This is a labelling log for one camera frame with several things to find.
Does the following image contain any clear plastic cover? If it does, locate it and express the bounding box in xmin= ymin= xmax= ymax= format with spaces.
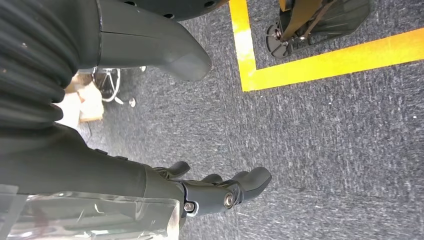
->
xmin=0 ymin=183 xmax=181 ymax=240

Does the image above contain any pale cardboard box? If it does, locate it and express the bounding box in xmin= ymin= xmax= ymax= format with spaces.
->
xmin=54 ymin=72 xmax=105 ymax=130

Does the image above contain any chrome chair base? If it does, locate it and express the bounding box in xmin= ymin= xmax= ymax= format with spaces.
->
xmin=92 ymin=66 xmax=147 ymax=109

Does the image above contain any dark robot body shell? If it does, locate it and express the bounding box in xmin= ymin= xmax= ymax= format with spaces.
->
xmin=122 ymin=0 xmax=230 ymax=22

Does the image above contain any black base with yellow frame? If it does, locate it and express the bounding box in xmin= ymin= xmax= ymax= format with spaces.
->
xmin=264 ymin=0 xmax=372 ymax=60

